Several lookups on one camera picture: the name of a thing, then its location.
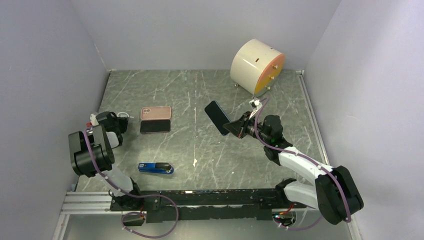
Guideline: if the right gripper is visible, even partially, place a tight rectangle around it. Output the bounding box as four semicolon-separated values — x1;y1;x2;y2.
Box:
223;111;271;144

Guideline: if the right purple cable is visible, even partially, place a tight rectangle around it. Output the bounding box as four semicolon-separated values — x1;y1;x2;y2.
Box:
253;97;353;232

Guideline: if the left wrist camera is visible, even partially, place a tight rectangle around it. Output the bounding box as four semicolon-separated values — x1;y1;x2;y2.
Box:
86;113;99;128

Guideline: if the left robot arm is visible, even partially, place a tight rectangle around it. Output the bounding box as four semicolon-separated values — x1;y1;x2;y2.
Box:
68;111;143;210

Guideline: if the cream cylindrical drawer box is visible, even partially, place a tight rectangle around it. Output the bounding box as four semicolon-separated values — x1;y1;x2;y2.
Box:
230;39;286;97

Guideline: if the blue black stapler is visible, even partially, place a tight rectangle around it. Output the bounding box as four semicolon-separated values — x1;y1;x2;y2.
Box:
138;162;174;175

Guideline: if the pink phone case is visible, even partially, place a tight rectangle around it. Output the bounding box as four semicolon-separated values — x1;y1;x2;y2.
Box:
140;106;172;121

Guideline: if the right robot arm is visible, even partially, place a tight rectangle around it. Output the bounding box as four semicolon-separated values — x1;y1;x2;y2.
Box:
222;111;364;225

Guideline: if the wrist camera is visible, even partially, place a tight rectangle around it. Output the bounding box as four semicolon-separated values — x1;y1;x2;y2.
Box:
249;98;263;114
86;113;99;128

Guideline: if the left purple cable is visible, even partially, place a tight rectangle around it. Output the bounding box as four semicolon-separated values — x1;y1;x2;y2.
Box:
82;127;181;240

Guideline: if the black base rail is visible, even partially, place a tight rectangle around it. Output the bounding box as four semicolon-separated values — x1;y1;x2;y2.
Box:
109;188;304;223

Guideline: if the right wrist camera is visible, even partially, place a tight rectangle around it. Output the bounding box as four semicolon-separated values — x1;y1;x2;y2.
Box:
249;98;263;114

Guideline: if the black phone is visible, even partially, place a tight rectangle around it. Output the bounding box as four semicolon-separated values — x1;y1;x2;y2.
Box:
139;119;171;134

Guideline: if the dark blue-edged phone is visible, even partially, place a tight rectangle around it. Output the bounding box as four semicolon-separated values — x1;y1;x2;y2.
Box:
204;100;231;136

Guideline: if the purple cable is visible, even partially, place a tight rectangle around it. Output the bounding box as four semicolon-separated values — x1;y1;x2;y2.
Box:
82;127;181;240
253;97;353;232

